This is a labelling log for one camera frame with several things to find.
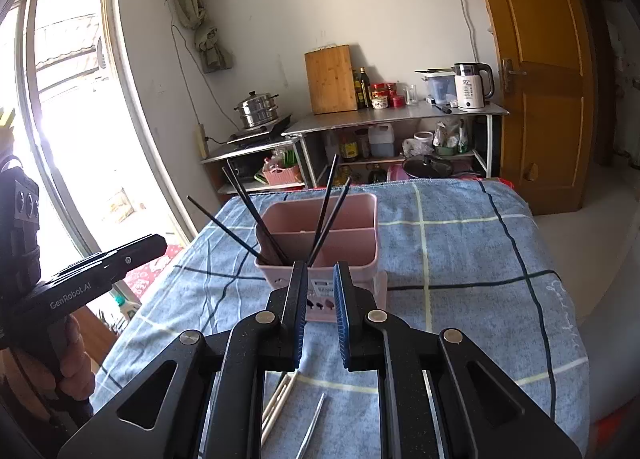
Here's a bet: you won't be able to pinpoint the steel steamer pot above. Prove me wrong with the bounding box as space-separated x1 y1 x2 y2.
235 91 280 130

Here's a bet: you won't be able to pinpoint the low metal shelf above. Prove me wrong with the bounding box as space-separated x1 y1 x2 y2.
201 139 306 196

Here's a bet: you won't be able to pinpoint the white electric kettle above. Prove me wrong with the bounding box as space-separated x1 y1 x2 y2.
454 63 495 112

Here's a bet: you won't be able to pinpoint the white refrigerator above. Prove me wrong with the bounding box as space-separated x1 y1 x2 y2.
575 259 640 425

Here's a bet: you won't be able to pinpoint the metal door handle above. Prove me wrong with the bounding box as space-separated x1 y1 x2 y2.
501 58 527 94

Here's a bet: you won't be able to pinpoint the white plastic jug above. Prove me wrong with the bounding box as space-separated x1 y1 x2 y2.
369 123 395 158

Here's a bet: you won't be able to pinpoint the small pink basket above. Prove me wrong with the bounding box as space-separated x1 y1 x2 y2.
262 161 303 186

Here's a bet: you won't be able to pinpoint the white detergent bottle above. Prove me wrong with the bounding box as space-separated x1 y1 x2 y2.
112 289 143 322

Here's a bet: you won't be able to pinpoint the person's left hand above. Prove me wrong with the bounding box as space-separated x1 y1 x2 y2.
50 313 97 402

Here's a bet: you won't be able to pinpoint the hanging grey cloth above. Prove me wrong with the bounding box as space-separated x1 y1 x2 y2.
195 25 233 72

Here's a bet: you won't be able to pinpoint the red floral floor mat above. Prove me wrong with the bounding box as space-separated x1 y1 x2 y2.
125 244 186 300

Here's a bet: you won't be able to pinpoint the sliding glass door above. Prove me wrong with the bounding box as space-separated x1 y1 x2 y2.
0 0 201 320

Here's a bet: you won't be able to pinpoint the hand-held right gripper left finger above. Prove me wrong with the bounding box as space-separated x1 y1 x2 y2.
57 260 308 459

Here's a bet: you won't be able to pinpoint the tall metal shelf table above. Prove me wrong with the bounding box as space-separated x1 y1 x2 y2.
281 101 510 190

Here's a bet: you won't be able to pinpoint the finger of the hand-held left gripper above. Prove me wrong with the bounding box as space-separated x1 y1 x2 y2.
97 234 168 290

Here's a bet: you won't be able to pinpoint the wooden cutting board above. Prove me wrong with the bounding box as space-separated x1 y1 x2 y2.
304 44 360 116

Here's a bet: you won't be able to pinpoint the blue checked tablecloth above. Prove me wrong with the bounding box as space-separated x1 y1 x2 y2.
92 178 593 459

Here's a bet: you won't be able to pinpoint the pink plastic basket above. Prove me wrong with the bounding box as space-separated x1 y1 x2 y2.
254 193 388 324

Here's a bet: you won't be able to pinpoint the plastic bags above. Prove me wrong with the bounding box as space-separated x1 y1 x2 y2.
434 119 471 154

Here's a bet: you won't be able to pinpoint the silver metal chopstick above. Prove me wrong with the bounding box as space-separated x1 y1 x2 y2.
261 372 292 422
261 370 300 442
294 391 326 459

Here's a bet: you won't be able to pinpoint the black pan with lid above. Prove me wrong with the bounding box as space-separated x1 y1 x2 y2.
402 155 455 180

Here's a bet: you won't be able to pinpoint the water filter pitcher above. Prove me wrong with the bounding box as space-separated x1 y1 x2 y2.
424 70 457 106

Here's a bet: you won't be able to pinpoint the wooden door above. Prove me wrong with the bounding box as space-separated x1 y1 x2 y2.
462 0 596 214

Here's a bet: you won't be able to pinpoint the black induction cooker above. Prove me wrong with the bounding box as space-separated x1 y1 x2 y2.
227 113 296 146

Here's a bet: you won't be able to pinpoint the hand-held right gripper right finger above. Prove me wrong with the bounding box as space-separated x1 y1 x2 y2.
332 261 583 459

